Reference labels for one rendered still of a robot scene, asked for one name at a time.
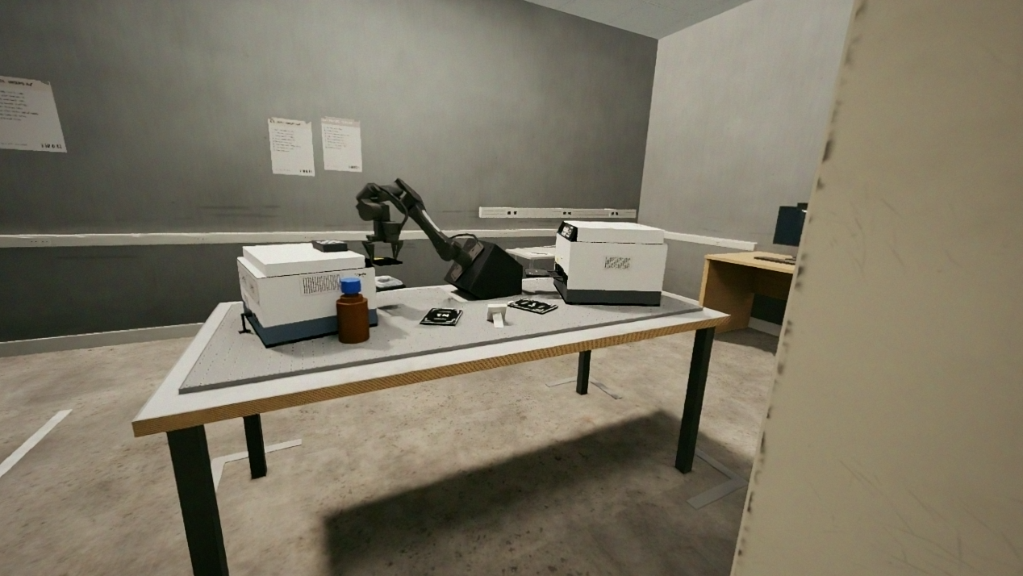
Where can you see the brown bottle with blue cap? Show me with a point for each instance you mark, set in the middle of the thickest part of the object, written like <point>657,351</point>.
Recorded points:
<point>352,313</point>

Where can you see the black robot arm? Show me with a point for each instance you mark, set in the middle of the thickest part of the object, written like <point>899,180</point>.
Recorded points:
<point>370,208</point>

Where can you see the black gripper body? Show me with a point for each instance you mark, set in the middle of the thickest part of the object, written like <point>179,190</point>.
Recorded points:
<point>372,238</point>

